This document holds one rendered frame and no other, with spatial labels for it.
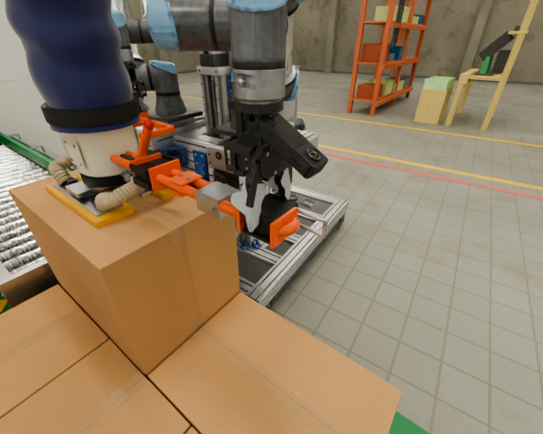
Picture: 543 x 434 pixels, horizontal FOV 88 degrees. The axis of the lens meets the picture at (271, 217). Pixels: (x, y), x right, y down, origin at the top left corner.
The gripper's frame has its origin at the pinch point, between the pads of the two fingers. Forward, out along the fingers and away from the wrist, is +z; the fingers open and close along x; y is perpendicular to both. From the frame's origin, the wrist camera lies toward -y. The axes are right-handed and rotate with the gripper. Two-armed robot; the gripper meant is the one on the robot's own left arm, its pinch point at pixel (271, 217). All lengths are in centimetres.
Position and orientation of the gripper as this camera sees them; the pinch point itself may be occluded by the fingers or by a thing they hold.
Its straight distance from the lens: 51.9
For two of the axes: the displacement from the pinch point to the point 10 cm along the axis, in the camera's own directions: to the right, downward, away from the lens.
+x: -6.1, 4.3, -6.7
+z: 0.0, 8.4, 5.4
